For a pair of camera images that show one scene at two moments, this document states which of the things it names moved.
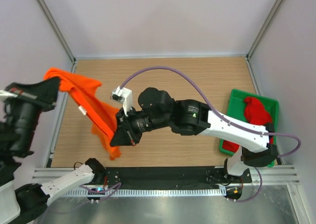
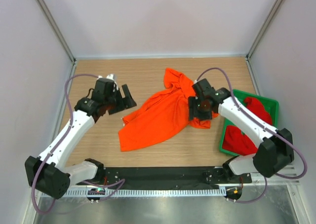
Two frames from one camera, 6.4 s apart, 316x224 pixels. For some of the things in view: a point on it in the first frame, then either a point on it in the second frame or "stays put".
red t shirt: x=255 y=115 stays put
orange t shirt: x=101 y=116 → x=164 y=116
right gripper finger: x=124 y=137 → x=191 y=102
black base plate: x=175 y=176 stays put
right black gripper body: x=138 y=122 → x=200 y=111
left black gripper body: x=24 y=91 → x=115 y=102
